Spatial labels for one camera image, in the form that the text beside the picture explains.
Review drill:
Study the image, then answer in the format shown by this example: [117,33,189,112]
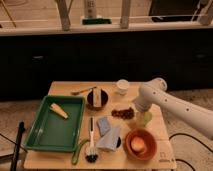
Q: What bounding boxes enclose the dark grape bunch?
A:
[111,108,134,119]

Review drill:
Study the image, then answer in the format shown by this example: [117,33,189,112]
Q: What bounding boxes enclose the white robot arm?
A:
[133,78,213,140]

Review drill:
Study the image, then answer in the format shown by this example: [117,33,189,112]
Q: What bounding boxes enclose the green plastic tray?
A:
[25,96,85,152]

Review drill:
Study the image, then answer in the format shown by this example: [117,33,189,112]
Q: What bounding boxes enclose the dark round bowl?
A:
[87,88,108,110]

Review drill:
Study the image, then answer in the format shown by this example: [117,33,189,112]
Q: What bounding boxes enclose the beige block in bowl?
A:
[93,88,101,107]

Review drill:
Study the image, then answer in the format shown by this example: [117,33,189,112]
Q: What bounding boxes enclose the white paper cup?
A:
[116,79,130,95]

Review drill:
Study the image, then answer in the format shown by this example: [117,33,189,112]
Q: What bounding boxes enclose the wooden spoon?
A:
[70,86,97,96]

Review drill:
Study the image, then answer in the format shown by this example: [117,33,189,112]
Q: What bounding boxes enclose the blue sponge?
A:
[97,117,110,136]

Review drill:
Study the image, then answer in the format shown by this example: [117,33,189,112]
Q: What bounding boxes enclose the green plastic cup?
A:
[136,111,152,127]

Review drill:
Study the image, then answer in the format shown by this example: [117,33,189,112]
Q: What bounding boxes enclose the yellow corn piece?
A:
[50,103,68,119]

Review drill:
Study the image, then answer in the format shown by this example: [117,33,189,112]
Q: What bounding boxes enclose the grey folded cloth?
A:
[96,126,121,151]

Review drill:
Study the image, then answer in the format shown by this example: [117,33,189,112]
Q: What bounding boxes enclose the yellow round fruit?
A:
[131,137,145,152]

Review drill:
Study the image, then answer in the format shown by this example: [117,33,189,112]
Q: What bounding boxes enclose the green box on ledge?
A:
[82,18,112,25]

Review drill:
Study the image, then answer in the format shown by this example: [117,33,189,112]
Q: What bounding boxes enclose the white dish brush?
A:
[86,118,98,163]

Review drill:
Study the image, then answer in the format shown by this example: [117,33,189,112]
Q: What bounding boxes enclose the orange bowl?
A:
[124,128,157,161]

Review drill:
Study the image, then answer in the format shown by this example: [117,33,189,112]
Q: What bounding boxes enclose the green cucumber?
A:
[71,139,89,165]

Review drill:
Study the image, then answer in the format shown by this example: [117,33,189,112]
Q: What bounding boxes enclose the black pole stand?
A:
[10,122,25,171]

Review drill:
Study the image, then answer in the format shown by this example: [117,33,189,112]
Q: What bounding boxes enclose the black floor cable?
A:
[168,132,213,171]

